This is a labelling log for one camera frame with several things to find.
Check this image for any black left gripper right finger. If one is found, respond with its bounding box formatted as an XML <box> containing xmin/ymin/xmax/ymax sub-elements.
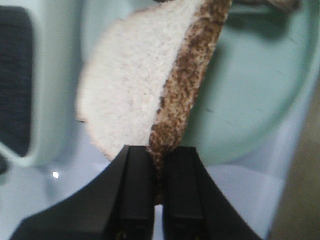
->
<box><xmin>163</xmin><ymin>147</ymin><xmax>260</xmax><ymax>240</ymax></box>

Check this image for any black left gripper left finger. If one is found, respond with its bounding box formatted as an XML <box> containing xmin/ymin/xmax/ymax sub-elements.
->
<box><xmin>12</xmin><ymin>145</ymin><xmax>153</xmax><ymax>240</ymax></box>

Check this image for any white bread slice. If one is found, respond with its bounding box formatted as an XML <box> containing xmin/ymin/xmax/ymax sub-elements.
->
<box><xmin>76</xmin><ymin>0</ymin><xmax>232</xmax><ymax>206</ymax></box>

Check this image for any green breakfast maker base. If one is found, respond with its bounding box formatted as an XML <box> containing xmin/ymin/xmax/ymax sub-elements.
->
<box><xmin>0</xmin><ymin>0</ymin><xmax>106</xmax><ymax>187</ymax></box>

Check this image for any light green round plate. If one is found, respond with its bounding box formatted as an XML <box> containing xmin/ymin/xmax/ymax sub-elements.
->
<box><xmin>181</xmin><ymin>0</ymin><xmax>320</xmax><ymax>166</ymax></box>

